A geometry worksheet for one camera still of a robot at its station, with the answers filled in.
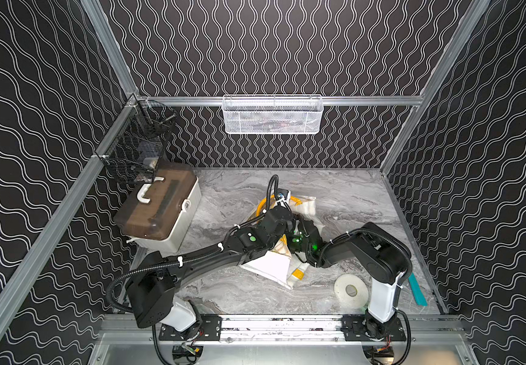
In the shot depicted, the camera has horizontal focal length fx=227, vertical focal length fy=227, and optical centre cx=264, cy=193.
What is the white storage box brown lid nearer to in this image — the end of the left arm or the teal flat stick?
the end of the left arm

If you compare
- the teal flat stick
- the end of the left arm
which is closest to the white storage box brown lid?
the end of the left arm

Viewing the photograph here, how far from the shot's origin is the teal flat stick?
816 millimetres
